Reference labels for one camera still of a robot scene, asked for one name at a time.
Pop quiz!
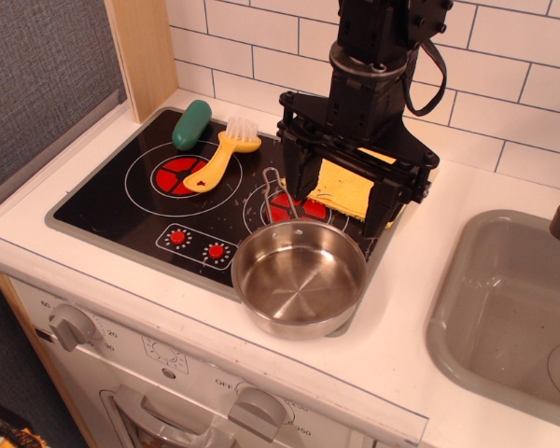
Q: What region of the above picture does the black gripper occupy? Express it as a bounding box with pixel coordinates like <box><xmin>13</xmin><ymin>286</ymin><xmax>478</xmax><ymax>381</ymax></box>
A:
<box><xmin>277</xmin><ymin>59</ymin><xmax>440</xmax><ymax>238</ymax></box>

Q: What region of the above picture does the green toy pickle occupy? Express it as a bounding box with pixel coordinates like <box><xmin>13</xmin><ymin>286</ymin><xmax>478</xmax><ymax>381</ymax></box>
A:
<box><xmin>172</xmin><ymin>100</ymin><xmax>212</xmax><ymax>151</ymax></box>

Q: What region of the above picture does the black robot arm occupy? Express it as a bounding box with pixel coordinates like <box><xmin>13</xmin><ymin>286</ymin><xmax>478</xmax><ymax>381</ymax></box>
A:
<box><xmin>277</xmin><ymin>1</ymin><xmax>454</xmax><ymax>239</ymax></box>

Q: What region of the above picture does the yellow folded towel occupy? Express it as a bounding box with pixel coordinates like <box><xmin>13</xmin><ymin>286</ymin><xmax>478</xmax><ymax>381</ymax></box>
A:
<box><xmin>282</xmin><ymin>147</ymin><xmax>419</xmax><ymax>229</ymax></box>

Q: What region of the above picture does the small steel saucepan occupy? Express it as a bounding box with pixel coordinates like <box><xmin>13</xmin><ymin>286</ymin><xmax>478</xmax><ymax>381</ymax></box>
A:
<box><xmin>231</xmin><ymin>167</ymin><xmax>369</xmax><ymax>342</ymax></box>

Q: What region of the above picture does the yellow toy dish brush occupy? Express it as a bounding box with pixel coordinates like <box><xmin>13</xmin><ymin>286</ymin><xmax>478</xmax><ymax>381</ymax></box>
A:
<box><xmin>183</xmin><ymin>117</ymin><xmax>261</xmax><ymax>193</ymax></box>

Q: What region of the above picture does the red right stove knob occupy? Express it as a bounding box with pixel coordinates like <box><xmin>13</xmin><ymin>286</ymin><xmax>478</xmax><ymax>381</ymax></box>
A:
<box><xmin>207</xmin><ymin>244</ymin><xmax>226</xmax><ymax>259</ymax></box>

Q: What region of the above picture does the red stove knob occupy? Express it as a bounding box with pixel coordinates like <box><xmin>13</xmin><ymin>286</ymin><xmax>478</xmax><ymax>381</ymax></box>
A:
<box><xmin>207</xmin><ymin>244</ymin><xmax>226</xmax><ymax>259</ymax></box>
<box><xmin>169</xmin><ymin>230</ymin><xmax>187</xmax><ymax>245</ymax></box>

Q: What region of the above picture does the red left stove knob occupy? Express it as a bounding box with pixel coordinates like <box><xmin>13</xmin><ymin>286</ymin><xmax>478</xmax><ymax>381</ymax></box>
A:
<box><xmin>169</xmin><ymin>230</ymin><xmax>187</xmax><ymax>245</ymax></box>

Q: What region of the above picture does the grey plastic sink basin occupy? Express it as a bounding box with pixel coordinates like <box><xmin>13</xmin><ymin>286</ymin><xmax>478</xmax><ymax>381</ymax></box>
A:
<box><xmin>427</xmin><ymin>210</ymin><xmax>560</xmax><ymax>426</ymax></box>

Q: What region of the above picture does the black toy stovetop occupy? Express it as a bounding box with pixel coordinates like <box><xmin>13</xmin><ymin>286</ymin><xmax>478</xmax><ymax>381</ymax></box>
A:
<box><xmin>46</xmin><ymin>108</ymin><xmax>393</xmax><ymax>302</ymax></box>

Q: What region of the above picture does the grey right oven knob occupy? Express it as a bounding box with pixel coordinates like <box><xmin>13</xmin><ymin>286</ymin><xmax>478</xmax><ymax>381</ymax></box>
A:
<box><xmin>228</xmin><ymin>387</ymin><xmax>287</xmax><ymax>442</ymax></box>

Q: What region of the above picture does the grey oven knob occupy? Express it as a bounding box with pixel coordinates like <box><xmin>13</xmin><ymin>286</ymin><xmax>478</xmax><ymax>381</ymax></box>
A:
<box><xmin>49</xmin><ymin>304</ymin><xmax>96</xmax><ymax>352</ymax></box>
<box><xmin>228</xmin><ymin>387</ymin><xmax>287</xmax><ymax>442</ymax></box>

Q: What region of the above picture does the white toy oven front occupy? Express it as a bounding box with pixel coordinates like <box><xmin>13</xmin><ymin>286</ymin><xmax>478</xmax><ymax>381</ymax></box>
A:
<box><xmin>12</xmin><ymin>281</ymin><xmax>427</xmax><ymax>447</ymax></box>

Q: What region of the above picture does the grey left oven knob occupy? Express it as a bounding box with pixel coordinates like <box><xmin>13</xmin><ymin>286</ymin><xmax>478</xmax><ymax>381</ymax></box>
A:
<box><xmin>49</xmin><ymin>304</ymin><xmax>96</xmax><ymax>352</ymax></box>

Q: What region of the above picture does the yellow black object bottom left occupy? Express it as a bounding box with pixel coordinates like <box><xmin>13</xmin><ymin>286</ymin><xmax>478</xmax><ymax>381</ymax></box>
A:
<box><xmin>0</xmin><ymin>419</ymin><xmax>47</xmax><ymax>448</ymax></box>

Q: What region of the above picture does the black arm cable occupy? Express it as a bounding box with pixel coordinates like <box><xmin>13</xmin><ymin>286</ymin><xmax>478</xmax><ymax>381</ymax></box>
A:
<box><xmin>400</xmin><ymin>39</ymin><xmax>449</xmax><ymax>118</ymax></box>

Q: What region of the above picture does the light wooden post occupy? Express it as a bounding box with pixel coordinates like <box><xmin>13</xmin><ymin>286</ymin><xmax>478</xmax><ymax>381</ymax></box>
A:
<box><xmin>105</xmin><ymin>0</ymin><xmax>178</xmax><ymax>123</ymax></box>

